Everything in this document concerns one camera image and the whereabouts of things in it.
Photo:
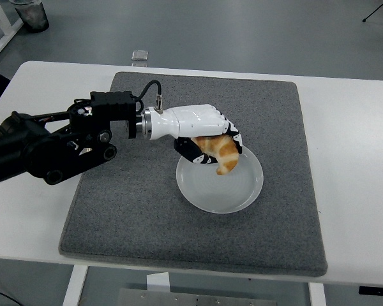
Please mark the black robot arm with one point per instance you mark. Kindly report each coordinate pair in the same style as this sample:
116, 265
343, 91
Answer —
51, 143

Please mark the white table leg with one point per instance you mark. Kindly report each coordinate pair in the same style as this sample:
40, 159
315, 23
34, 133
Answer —
75, 287
317, 294

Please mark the white background table frame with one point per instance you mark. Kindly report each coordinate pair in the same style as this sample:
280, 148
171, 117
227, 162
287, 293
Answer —
6, 36

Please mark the white bracket under table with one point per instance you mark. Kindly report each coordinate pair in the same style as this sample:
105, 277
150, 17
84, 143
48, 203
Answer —
158, 282

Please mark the small square floor socket cover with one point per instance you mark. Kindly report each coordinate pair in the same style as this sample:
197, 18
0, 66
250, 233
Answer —
140, 55
139, 64

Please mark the grey felt mat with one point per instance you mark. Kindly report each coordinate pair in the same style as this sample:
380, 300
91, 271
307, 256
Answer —
131, 207

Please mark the black control box under table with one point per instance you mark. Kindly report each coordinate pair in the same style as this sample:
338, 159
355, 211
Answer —
376, 290

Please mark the white round plate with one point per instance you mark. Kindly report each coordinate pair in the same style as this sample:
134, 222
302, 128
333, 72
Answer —
220, 194

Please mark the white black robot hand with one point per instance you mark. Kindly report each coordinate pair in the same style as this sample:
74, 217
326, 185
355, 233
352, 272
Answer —
194, 121

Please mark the golden croissant bread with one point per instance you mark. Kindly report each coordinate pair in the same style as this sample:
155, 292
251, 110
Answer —
226, 156

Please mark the black tripod leg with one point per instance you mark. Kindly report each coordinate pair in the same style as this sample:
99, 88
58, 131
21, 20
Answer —
364, 20

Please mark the dark mesh waste bin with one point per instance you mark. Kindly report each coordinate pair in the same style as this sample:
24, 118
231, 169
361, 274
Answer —
35, 17

